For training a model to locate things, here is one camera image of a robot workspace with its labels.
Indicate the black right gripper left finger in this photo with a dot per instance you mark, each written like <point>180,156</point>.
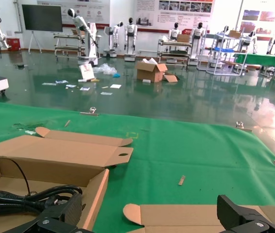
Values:
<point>59,214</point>

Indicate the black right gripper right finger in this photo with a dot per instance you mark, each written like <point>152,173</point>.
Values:
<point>239,216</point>

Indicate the brown cardboard mailer box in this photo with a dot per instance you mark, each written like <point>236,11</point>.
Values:
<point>176,216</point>
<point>54,150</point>

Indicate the small white box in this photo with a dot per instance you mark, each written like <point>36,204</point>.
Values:
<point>146,81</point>

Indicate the small closed cardboard box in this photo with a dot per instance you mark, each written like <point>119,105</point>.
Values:
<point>235,34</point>
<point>183,38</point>

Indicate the small wooden stick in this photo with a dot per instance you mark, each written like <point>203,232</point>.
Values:
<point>181,180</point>
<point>67,123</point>

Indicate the green table cloth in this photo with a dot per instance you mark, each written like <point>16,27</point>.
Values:
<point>200,155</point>

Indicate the white paper sheet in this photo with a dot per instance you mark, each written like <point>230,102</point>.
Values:
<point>115,86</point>
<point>85,88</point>
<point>49,84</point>
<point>106,93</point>
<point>61,81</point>
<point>70,86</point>

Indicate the yellow flat packet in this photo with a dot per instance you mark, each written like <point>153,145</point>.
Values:
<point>95,79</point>

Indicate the white paper bag red logo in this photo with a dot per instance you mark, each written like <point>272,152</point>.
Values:
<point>86,71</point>

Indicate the blue glove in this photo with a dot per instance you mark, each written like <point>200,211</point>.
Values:
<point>117,75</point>

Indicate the clear plastic bag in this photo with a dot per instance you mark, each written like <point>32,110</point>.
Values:
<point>105,69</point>

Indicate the dark floor debris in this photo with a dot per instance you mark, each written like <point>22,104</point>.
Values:
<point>22,66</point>

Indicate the green covered table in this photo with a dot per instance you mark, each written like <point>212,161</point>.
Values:
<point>256,59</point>

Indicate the open cardboard carton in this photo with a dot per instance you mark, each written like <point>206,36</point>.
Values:
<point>147,74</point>

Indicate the white shelf rack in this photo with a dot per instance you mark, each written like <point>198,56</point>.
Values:
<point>222,49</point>

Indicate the leaning white wheeled humanoid robot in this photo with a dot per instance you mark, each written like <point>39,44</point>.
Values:
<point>90,48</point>

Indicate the red cabinet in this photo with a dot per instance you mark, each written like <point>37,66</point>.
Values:
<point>13,44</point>

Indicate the metal trolley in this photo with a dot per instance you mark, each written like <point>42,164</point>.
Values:
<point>173,43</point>
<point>67,36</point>

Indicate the black screen on stand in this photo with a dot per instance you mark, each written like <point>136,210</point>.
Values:
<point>42,18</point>

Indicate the white wall info poster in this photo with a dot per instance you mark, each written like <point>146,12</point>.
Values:
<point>176,14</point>

